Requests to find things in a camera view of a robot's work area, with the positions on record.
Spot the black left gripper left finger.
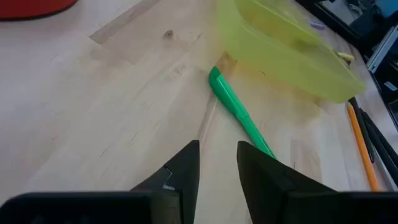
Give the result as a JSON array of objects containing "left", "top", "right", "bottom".
[{"left": 129, "top": 139, "right": 200, "bottom": 224}]

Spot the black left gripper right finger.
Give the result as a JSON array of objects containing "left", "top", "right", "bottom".
[{"left": 236, "top": 141, "right": 340, "bottom": 224}]

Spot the green highlighter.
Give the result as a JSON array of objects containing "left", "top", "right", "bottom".
[{"left": 208, "top": 65, "right": 277, "bottom": 160}]

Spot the orange pencil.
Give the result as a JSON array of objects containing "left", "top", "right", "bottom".
[{"left": 346, "top": 102, "right": 381, "bottom": 192}]

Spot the black pen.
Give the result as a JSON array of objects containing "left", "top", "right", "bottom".
[
  {"left": 365, "top": 123, "right": 398, "bottom": 181},
  {"left": 348, "top": 96, "right": 376, "bottom": 164},
  {"left": 359, "top": 108, "right": 398, "bottom": 162}
]

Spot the translucent yellow-green supply box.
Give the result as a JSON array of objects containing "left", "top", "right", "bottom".
[{"left": 217, "top": 0, "right": 367, "bottom": 104}]

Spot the yellow highlighter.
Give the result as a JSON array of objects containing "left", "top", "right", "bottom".
[{"left": 336, "top": 51, "right": 356, "bottom": 62}]

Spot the red desk lamp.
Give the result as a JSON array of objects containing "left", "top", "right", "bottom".
[{"left": 0, "top": 0, "right": 79, "bottom": 22}]

